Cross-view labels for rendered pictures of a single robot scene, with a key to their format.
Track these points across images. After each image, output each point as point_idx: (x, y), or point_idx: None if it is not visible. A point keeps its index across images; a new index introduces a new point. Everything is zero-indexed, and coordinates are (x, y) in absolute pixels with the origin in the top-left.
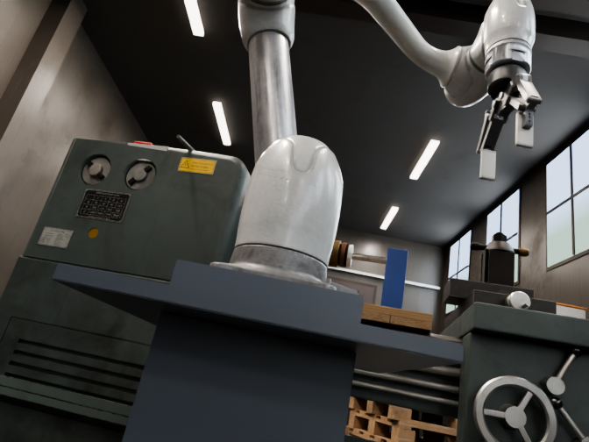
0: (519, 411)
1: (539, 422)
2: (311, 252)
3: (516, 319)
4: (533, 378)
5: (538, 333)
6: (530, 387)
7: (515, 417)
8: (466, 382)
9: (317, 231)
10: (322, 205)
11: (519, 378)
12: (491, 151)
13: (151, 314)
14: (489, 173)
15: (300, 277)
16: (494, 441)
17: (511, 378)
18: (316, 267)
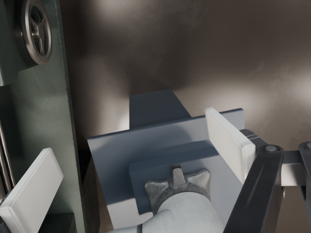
0: (39, 28)
1: (21, 5)
2: (206, 198)
3: (1, 32)
4: None
5: (2, 4)
6: (29, 17)
7: (41, 31)
8: (21, 70)
9: (210, 206)
10: (218, 219)
11: (27, 28)
12: (20, 218)
13: None
14: (52, 168)
15: (208, 188)
16: (51, 46)
17: (30, 36)
18: (200, 190)
